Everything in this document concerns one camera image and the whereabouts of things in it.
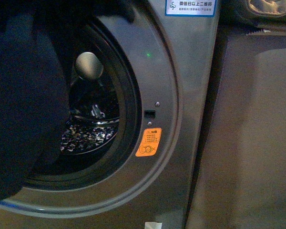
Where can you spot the dark navy garment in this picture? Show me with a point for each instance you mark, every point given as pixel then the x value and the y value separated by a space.
pixel 37 40

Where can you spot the grey front-load washing machine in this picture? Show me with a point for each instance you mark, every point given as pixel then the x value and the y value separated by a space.
pixel 171 60

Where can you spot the black door latch slot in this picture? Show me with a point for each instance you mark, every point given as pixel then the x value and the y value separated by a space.
pixel 149 114

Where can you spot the orange warning sticker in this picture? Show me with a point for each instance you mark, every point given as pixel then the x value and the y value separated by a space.
pixel 149 142

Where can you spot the steel perforated drum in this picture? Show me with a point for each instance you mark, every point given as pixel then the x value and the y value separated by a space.
pixel 94 115

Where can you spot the round grey drum hub cap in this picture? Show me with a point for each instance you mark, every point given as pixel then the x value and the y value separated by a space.
pixel 88 66

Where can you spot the black rubber door gasket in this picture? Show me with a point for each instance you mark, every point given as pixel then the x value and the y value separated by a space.
pixel 78 171

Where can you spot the blue white label sticker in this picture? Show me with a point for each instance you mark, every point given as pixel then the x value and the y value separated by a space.
pixel 190 8

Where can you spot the brown cabinet side panel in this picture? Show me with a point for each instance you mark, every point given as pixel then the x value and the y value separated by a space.
pixel 240 171

